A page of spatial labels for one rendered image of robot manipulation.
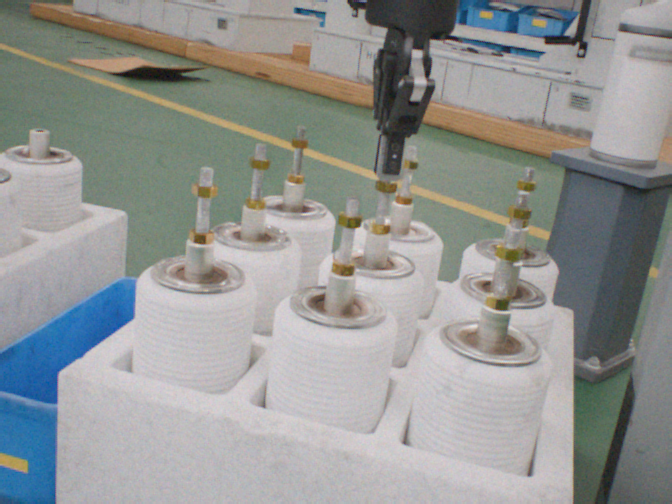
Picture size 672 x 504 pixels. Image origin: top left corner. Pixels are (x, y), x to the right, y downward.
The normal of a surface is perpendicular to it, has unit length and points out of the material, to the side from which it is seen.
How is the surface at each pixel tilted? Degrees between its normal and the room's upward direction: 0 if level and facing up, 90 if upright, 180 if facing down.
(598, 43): 90
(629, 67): 90
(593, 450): 0
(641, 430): 90
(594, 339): 90
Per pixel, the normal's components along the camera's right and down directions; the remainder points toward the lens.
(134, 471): -0.27, 0.28
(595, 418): 0.13, -0.94
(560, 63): -0.70, 0.14
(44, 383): 0.96, 0.17
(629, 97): -0.54, 0.20
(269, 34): 0.70, 0.31
